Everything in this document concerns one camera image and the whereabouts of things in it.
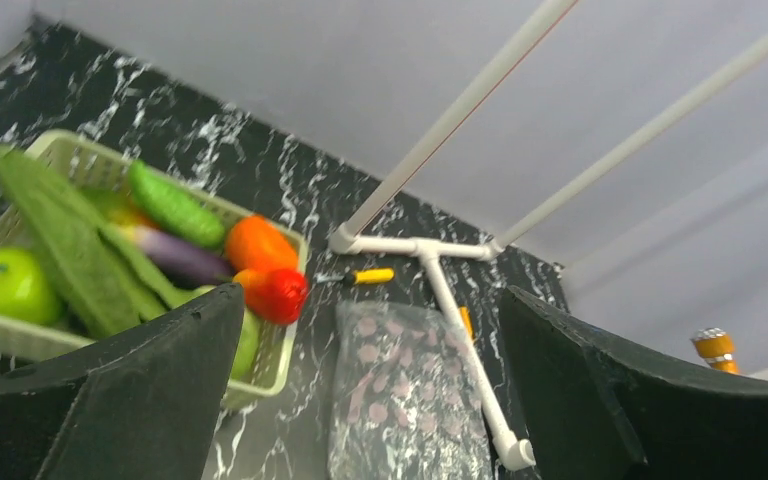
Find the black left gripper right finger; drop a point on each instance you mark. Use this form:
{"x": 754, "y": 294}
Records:
{"x": 599, "y": 406}

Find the green mango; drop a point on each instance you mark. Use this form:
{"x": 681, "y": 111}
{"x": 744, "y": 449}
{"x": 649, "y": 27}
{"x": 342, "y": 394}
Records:
{"x": 247, "y": 347}

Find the green leafy vegetable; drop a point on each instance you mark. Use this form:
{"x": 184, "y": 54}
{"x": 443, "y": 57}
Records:
{"x": 106, "y": 280}

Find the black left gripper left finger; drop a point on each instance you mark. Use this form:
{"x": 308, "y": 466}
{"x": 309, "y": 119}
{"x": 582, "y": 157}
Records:
{"x": 141, "y": 404}

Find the pale green plastic basket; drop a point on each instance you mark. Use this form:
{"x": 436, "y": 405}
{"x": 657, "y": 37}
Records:
{"x": 91, "y": 164}

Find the clear zip top bag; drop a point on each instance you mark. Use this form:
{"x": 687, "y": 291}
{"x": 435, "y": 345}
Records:
{"x": 404, "y": 404}

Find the white pvc pipe frame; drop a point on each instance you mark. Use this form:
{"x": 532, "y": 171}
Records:
{"x": 349, "y": 237}

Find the red apple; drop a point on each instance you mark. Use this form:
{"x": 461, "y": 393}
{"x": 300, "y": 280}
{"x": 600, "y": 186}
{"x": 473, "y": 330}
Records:
{"x": 276, "y": 296}

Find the green apple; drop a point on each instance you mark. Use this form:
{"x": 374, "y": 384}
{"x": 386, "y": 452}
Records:
{"x": 25, "y": 291}

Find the yellow handled screwdriver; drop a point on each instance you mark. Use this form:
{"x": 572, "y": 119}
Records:
{"x": 358, "y": 277}

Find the orange faucet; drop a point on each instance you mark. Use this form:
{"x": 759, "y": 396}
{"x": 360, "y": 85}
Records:
{"x": 716, "y": 348}

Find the green cucumber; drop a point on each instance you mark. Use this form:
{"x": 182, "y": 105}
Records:
{"x": 173, "y": 207}

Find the purple eggplant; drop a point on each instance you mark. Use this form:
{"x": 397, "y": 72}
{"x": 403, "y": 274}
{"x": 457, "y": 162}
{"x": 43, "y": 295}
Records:
{"x": 185, "y": 264}

